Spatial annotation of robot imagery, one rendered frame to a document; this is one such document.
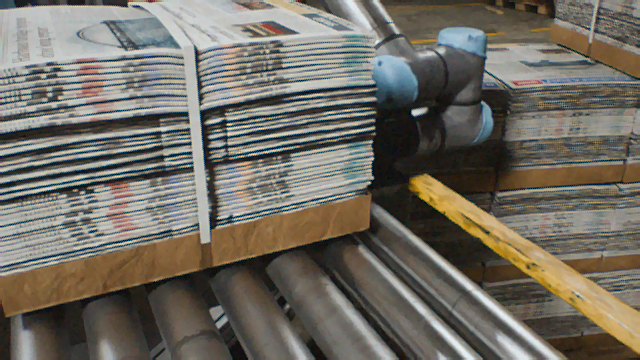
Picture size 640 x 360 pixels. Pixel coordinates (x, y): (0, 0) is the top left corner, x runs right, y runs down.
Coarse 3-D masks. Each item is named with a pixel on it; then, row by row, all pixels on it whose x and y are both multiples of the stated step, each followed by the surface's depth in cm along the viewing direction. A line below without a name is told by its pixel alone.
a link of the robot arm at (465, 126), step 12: (432, 108) 91; (444, 108) 91; (456, 108) 90; (468, 108) 90; (480, 108) 93; (444, 120) 90; (456, 120) 91; (468, 120) 91; (480, 120) 92; (492, 120) 94; (444, 132) 90; (456, 132) 91; (468, 132) 92; (480, 132) 93; (444, 144) 91; (456, 144) 92; (468, 144) 94
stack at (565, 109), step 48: (528, 48) 141; (528, 96) 112; (576, 96) 114; (624, 96) 115; (480, 144) 115; (528, 144) 117; (576, 144) 118; (624, 144) 120; (480, 192) 121; (528, 192) 121; (576, 192) 123; (624, 192) 125; (432, 240) 123; (576, 240) 129; (624, 240) 131; (528, 288) 132; (624, 288) 137
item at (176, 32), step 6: (144, 6) 62; (150, 6) 60; (156, 6) 60; (156, 12) 57; (162, 12) 57; (162, 18) 55; (168, 18) 55; (168, 24) 53; (174, 24) 53; (168, 30) 53; (174, 30) 52; (180, 30) 52; (174, 36) 51; (180, 36) 51; (186, 36) 51; (180, 42) 49; (186, 42) 49
